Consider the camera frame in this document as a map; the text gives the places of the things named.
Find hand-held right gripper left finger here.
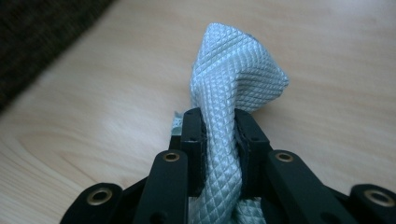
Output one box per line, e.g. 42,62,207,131
169,106,208,198

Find brown woven basket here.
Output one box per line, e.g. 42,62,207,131
0,0,115,111

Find light blue cloth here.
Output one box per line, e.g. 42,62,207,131
172,21,290,224

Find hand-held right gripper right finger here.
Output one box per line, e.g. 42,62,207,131
233,107,273,200

